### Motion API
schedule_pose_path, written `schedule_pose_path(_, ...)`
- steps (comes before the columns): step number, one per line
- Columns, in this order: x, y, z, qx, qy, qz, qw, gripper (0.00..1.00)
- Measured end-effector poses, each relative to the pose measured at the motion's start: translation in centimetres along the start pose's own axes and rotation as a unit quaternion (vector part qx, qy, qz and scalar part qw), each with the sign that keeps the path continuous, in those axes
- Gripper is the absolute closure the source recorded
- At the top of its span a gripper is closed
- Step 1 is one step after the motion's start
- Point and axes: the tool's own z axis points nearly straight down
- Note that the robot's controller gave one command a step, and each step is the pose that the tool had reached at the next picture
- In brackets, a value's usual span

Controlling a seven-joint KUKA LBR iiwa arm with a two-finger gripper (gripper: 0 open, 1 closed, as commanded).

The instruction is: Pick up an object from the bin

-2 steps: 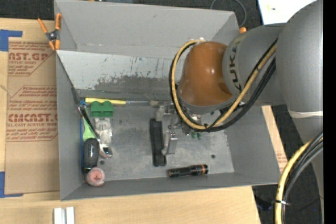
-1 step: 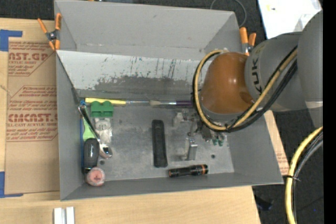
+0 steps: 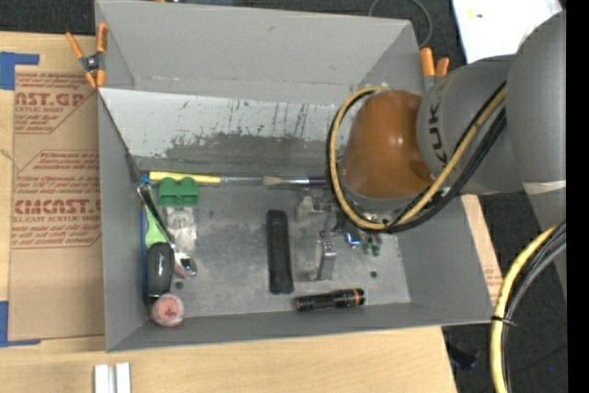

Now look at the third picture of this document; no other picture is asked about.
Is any light green handled tool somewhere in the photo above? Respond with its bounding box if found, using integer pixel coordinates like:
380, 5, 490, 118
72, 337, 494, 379
144, 205, 172, 247

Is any black computer mouse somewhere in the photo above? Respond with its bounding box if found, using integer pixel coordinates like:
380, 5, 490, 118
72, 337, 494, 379
145, 242, 177, 297

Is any purple handled paintbrush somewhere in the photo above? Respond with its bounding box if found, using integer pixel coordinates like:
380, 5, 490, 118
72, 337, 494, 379
260, 175, 329, 189

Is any black flashlight with orange rings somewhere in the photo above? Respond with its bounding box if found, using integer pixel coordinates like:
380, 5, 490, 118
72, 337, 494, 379
294, 287, 367, 313

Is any brown cardboard board red print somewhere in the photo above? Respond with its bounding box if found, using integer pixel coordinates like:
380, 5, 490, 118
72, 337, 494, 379
0, 30, 503, 349

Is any green toy building block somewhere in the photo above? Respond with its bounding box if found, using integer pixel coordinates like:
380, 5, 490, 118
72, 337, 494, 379
157, 176, 202, 208

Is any blue flat strip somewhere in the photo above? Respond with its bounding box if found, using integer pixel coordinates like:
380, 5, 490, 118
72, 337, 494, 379
139, 175, 152, 306

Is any white toy animal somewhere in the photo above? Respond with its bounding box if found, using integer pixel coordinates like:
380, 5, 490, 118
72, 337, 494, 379
165, 205, 200, 253

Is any pink round ball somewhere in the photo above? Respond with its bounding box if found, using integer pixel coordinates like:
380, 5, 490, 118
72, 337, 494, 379
147, 293, 187, 329

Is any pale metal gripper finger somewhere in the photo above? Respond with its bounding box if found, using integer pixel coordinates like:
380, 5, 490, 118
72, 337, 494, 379
296, 193, 333, 218
315, 238, 338, 282

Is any yellow stick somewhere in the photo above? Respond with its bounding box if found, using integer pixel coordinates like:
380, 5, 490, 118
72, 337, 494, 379
148, 171, 263, 187

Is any black flat block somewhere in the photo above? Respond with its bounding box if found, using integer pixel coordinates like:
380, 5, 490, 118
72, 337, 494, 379
265, 209, 295, 295

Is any silver metal spoon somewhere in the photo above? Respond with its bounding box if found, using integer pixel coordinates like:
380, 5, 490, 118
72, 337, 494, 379
136, 183, 200, 280

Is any grey metal bin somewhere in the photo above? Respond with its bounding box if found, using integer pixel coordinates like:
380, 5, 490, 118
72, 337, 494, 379
94, 0, 496, 353

